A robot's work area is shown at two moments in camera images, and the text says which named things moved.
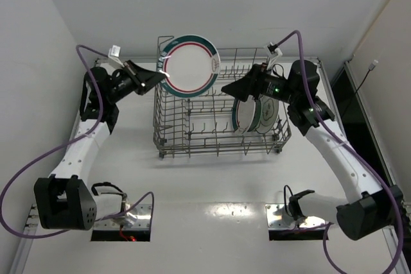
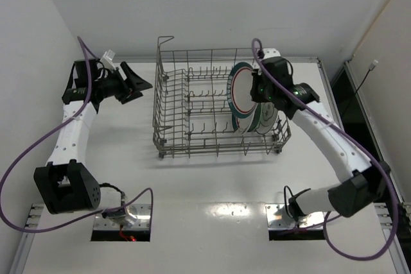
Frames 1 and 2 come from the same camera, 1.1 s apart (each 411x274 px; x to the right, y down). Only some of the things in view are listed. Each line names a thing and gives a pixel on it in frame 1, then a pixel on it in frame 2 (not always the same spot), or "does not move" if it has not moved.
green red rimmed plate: x=246 y=115 does not move
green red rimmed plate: x=192 y=64 to x=239 y=86
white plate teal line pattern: x=270 y=109 does not move
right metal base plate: x=279 y=217 does not move
